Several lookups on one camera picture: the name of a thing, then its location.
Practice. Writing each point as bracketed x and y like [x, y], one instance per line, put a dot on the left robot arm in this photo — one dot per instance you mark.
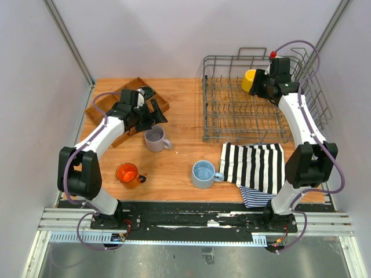
[79, 171]

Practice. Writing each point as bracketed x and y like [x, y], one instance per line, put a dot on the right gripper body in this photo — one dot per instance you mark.
[268, 81]

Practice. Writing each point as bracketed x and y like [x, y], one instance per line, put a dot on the grey wire dish rack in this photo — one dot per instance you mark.
[233, 115]

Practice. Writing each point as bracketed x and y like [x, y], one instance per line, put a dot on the black white striped cloth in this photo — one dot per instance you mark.
[258, 166]

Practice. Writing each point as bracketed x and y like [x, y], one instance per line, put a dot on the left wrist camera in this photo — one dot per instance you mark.
[140, 100]

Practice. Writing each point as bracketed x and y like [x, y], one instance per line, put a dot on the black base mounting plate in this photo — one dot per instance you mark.
[194, 215]

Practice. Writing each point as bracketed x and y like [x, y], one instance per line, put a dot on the orange glass mug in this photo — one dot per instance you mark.
[128, 175]

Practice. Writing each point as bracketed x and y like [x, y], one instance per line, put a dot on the lilac grey mug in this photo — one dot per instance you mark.
[156, 140]

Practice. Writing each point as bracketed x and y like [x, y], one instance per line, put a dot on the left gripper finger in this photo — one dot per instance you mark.
[157, 115]
[143, 126]

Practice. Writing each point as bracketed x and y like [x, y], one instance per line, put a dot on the yellow enamel mug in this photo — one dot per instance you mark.
[248, 79]

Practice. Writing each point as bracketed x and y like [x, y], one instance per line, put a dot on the blue white striped cloth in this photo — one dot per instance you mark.
[254, 198]

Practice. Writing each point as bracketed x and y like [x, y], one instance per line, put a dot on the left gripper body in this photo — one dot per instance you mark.
[142, 114]

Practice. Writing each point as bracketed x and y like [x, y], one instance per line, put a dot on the wooden compartment tray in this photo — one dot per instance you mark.
[106, 102]

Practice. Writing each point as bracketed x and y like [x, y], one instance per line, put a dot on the light blue mug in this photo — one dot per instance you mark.
[204, 175]

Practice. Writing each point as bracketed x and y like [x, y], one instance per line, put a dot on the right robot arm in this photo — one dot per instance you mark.
[312, 161]

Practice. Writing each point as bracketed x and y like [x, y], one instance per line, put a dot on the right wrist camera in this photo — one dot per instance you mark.
[273, 66]

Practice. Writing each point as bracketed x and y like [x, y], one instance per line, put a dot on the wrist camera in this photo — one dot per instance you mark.
[140, 100]
[273, 66]

